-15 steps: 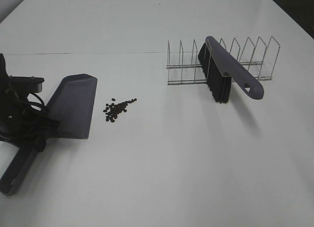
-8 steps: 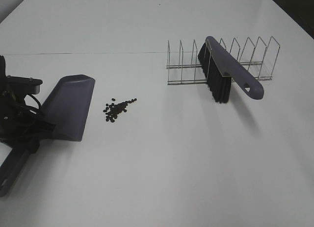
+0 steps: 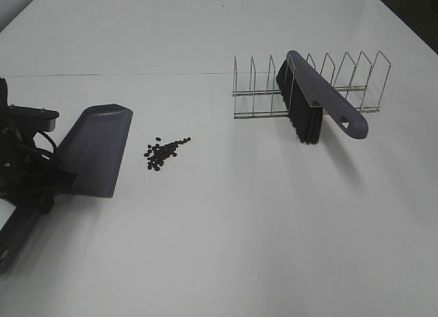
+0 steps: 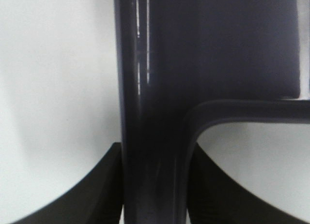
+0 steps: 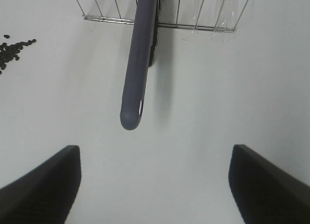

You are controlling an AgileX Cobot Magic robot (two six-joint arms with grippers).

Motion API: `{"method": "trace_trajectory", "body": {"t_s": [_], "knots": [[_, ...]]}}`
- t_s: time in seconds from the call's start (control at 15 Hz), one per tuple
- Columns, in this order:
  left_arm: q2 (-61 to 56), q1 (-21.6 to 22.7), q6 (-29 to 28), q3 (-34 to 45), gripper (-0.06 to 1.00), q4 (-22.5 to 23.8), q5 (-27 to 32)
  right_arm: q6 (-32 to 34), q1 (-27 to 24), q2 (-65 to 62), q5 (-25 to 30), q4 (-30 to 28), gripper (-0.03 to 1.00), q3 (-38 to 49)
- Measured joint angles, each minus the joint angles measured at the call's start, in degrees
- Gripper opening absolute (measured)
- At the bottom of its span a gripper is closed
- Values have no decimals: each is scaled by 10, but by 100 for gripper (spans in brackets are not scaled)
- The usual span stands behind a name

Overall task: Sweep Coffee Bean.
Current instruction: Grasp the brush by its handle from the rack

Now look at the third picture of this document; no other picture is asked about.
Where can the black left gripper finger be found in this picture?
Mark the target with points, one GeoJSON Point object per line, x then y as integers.
{"type": "Point", "coordinates": [46, 198]}

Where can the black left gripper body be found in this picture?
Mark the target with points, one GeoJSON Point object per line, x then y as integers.
{"type": "Point", "coordinates": [29, 163]}

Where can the purple plastic dustpan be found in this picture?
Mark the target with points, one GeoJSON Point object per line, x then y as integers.
{"type": "Point", "coordinates": [92, 150]}

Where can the pile of coffee beans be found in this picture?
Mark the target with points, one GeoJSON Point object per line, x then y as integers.
{"type": "Point", "coordinates": [157, 153]}

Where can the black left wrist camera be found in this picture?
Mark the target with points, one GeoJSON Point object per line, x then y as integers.
{"type": "Point", "coordinates": [33, 119]}

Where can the chrome wire rack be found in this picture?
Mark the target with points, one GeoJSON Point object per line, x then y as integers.
{"type": "Point", "coordinates": [361, 80]}

